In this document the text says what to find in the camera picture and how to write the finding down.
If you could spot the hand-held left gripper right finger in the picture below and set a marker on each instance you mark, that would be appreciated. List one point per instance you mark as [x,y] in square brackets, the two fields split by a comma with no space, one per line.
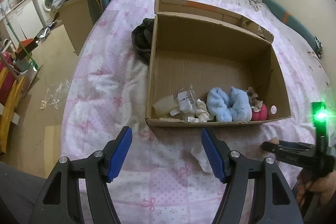
[214,155]

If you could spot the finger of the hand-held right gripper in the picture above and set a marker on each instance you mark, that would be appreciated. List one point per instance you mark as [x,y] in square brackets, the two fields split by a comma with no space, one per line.
[288,150]

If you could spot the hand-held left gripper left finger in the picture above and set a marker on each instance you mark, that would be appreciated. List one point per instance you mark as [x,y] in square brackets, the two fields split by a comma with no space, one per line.
[120,153]

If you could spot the small beige tube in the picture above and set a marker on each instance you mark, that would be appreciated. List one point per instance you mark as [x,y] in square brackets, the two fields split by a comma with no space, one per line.
[274,139]

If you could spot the cream scrunchie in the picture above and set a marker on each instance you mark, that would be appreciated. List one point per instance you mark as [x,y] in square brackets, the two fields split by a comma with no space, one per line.
[200,112]

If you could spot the pink fluffy ball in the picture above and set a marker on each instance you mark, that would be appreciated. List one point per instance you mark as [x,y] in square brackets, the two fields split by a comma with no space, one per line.
[260,113]

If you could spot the beige floral scrunchie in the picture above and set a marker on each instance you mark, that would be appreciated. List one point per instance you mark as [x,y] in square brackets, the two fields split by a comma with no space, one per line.
[254,98]

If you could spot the cream item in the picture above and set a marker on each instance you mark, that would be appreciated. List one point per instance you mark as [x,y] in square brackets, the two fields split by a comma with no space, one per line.
[164,106]

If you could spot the cardboard box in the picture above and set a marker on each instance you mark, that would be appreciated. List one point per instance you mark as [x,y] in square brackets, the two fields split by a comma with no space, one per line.
[210,69]

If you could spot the person's right hand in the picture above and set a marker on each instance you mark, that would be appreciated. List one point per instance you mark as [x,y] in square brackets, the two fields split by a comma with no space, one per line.
[323,187]

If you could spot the clear plastic bags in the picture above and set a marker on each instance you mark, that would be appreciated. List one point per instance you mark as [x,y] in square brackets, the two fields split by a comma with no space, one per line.
[55,96]

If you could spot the dark grey fabric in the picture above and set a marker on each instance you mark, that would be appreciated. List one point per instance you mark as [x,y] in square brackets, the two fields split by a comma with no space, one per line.
[21,192]

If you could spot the black cloth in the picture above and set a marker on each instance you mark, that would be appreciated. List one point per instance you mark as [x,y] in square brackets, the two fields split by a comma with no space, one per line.
[141,40]

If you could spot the teal pillow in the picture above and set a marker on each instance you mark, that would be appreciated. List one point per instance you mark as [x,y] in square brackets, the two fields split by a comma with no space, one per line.
[288,16]

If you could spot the yellow and red boards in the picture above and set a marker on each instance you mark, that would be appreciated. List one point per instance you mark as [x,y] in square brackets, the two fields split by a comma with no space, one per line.
[8,87]

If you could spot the large brown floor box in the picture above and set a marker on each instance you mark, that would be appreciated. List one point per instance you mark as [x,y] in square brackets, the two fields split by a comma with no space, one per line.
[76,22]

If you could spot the white counter cabinet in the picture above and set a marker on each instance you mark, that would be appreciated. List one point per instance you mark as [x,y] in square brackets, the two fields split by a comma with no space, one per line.
[18,16]

